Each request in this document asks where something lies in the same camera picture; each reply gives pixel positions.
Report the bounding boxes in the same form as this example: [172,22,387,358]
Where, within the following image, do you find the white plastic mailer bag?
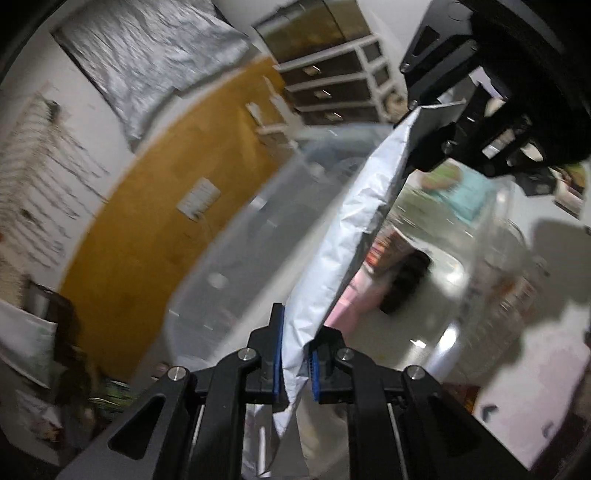
[252,102,467,478]

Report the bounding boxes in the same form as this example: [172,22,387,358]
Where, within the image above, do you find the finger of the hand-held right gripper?
[398,0,479,110]
[409,88,490,172]

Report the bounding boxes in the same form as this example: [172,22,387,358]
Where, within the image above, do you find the silver foil sheet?
[53,0,252,141]

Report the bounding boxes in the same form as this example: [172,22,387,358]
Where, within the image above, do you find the white wall socket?
[178,179,221,220]

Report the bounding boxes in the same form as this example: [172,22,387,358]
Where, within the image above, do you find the white wire rack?
[0,92,112,282]

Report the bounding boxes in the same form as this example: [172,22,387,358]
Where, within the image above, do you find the white wall bracket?
[247,76,297,145]

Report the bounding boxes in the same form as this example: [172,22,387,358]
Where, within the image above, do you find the black soft item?
[379,249,433,315]

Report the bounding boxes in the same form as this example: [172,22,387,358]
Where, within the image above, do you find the teal wet wipes pack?
[434,166,498,223]

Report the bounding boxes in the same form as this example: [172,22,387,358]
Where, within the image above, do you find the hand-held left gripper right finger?
[310,325,532,480]

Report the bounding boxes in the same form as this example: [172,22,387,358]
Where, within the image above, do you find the clear plastic container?
[164,122,555,416]

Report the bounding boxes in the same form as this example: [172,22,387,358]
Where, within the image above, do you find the green printed packet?
[90,378,133,417]

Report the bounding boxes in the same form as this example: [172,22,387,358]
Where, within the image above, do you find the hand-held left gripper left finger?
[55,303,284,480]

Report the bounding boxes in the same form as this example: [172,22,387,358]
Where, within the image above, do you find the dark drawer cabinet white frame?
[254,0,394,126]

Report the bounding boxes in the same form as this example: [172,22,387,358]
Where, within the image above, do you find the red printed packet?
[365,231,407,278]

